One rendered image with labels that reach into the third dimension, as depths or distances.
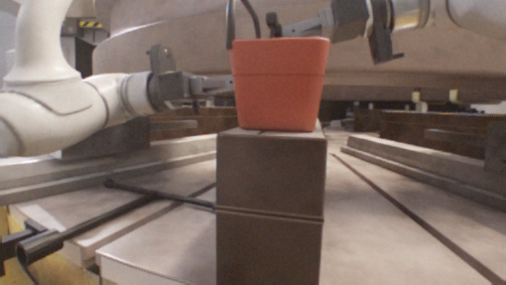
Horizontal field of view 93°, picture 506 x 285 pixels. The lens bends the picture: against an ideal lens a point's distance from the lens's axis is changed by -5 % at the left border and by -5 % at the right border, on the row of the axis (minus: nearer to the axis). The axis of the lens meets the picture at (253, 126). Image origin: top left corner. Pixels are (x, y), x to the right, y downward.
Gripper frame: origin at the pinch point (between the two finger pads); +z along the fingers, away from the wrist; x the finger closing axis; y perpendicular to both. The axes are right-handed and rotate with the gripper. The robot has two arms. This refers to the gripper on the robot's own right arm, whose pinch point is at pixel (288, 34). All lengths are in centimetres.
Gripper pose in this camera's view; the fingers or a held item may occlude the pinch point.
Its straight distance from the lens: 51.2
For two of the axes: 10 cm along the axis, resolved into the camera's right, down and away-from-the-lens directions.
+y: -1.9, -9.8, -0.4
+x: -2.3, 0.8, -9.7
